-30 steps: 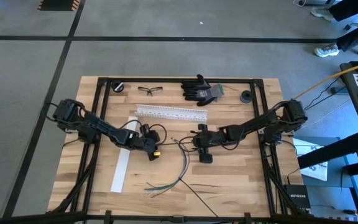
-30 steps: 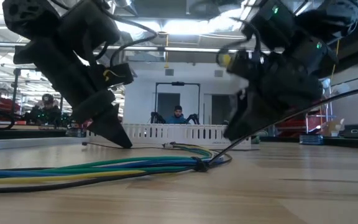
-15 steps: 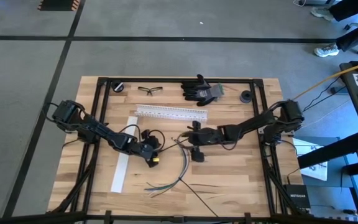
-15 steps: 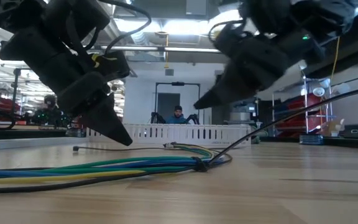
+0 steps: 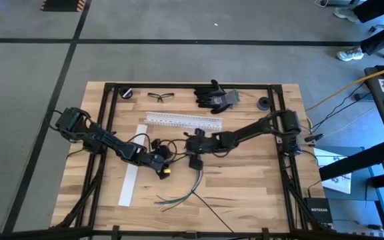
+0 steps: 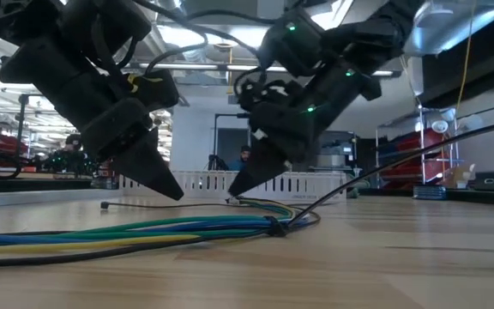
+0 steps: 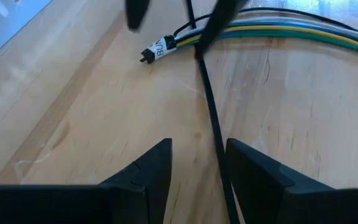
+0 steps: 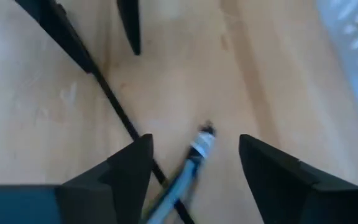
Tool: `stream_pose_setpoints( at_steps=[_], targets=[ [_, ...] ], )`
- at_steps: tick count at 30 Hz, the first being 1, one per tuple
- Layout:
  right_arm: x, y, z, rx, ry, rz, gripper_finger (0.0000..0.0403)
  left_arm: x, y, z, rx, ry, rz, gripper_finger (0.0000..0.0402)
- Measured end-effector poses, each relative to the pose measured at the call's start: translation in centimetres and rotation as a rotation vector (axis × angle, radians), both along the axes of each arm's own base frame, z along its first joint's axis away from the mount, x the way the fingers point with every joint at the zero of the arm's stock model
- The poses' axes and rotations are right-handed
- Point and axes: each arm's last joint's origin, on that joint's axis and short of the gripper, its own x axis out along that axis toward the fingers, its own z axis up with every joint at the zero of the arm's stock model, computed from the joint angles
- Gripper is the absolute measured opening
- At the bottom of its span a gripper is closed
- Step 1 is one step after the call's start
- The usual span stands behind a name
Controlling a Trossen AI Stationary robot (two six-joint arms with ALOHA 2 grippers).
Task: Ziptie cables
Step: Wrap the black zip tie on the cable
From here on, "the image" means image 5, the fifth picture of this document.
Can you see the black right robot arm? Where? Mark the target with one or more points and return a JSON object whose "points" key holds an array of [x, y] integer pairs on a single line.
{"points": [[255, 126]]}

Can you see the black tape roll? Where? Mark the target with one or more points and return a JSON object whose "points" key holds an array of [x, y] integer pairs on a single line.
{"points": [[125, 94]]}

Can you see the person's shoe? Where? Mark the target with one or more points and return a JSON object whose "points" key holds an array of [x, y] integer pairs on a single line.
{"points": [[347, 14], [349, 54]]}

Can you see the clear safety glasses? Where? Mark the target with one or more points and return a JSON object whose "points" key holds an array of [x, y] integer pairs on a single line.
{"points": [[160, 97]]}

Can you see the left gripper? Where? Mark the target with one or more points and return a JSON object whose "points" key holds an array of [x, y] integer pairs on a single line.
{"points": [[162, 155]]}

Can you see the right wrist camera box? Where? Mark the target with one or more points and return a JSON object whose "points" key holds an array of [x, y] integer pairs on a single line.
{"points": [[195, 163]]}

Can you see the black orange striped mat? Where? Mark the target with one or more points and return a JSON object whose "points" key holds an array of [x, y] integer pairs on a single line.
{"points": [[62, 5]]}

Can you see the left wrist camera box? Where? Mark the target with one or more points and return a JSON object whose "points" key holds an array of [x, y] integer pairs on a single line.
{"points": [[162, 175]]}

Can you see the black Netgear switch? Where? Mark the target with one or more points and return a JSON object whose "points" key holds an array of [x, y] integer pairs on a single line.
{"points": [[318, 213]]}

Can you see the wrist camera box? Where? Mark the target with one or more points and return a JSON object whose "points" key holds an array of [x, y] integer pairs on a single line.
{"points": [[162, 175], [195, 163]]}

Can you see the black grey work glove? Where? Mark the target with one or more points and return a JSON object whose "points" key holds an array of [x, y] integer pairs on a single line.
{"points": [[223, 98], [217, 109]]}

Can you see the white printed paper sheet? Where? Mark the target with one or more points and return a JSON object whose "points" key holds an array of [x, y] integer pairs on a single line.
{"points": [[341, 186]]}

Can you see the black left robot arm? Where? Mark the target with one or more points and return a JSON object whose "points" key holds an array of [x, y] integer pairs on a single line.
{"points": [[112, 143]]}

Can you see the person's leg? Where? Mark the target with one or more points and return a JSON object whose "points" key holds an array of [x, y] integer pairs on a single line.
{"points": [[382, 38], [375, 8]]}

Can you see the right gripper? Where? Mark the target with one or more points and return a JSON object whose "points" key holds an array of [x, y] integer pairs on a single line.
{"points": [[205, 145]]}

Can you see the white tray cover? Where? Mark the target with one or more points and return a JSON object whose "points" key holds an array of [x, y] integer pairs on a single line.
{"points": [[129, 186]]}

